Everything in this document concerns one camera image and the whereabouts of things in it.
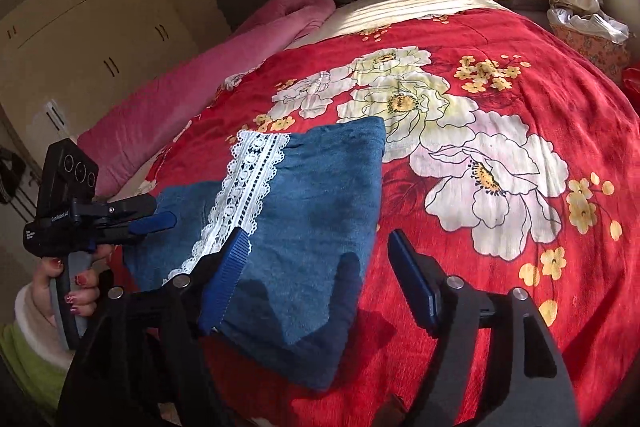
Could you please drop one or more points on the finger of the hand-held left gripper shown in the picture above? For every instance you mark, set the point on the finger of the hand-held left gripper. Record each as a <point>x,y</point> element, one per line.
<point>130,206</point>
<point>155,223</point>

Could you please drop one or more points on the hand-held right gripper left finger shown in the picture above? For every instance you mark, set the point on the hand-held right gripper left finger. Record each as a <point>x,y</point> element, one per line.
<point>225,282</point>

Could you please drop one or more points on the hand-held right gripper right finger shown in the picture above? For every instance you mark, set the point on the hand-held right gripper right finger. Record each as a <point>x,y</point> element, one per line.
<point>415,282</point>

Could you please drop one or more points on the blue denim pants lace trim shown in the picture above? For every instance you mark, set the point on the blue denim pants lace trim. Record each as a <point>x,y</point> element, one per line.
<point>310,207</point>

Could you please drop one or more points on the person's left forearm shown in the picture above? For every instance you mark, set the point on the person's left forearm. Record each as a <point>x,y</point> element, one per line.
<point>30,332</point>

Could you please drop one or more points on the person's left hand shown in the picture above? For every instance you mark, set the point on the person's left hand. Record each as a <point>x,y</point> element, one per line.
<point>82,292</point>

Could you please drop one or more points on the dark cloth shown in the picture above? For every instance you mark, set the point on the dark cloth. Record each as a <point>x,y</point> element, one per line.
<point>10,174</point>

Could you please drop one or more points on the pink quilt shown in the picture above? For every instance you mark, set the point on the pink quilt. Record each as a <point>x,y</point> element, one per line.
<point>175,107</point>

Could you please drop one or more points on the cream wardrobe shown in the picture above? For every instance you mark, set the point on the cream wardrobe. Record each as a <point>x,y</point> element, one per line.
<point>100,37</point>

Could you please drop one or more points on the red floral blanket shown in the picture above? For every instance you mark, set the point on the red floral blanket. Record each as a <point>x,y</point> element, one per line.
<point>550,57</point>

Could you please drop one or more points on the floral fabric box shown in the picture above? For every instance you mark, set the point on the floral fabric box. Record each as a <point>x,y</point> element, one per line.
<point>595,52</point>

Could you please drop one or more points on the red plastic bag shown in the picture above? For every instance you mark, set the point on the red plastic bag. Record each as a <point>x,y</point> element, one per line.
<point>634,82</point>

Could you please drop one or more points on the white crumpled cloth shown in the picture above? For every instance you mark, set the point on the white crumpled cloth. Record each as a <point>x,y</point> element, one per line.
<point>590,22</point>

